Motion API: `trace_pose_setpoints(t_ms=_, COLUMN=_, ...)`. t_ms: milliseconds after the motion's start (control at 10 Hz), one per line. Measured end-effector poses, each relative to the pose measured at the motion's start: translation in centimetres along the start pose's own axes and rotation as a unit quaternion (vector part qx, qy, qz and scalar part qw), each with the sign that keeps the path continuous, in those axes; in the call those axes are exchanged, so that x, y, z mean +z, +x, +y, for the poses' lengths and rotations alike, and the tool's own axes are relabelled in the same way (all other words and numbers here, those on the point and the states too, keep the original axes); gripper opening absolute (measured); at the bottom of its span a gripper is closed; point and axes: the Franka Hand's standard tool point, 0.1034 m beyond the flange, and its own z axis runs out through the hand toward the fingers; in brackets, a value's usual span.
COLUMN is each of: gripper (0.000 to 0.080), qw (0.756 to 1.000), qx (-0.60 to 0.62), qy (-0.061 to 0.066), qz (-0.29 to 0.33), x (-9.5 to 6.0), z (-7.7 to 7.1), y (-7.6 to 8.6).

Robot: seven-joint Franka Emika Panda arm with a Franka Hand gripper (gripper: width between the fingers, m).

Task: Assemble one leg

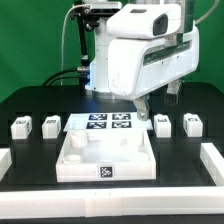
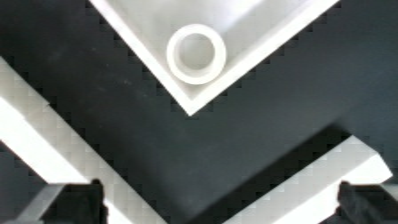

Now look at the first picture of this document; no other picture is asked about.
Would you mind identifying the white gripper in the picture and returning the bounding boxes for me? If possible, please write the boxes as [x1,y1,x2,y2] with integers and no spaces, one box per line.
[108,27,199,120]

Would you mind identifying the white square table top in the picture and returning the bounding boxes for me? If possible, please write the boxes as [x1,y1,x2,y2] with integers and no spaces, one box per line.
[56,128,156,182]

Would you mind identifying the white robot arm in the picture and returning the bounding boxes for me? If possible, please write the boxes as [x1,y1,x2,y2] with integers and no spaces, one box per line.
[89,0,199,120]

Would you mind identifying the white marker tag plate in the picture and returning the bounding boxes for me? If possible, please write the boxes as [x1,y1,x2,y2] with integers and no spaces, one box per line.
[64,112,153,132]

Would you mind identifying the white U-shaped obstacle fence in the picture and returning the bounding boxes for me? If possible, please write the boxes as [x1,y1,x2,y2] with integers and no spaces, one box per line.
[0,143,224,220]

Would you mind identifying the black base cables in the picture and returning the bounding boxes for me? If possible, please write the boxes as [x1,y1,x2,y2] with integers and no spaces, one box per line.
[41,68,90,87]

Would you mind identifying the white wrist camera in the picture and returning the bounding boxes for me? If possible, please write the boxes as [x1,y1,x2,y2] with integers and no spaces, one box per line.
[107,4,181,39]

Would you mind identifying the grey camera cable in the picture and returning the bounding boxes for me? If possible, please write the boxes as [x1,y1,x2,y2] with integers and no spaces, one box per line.
[59,3,88,86]

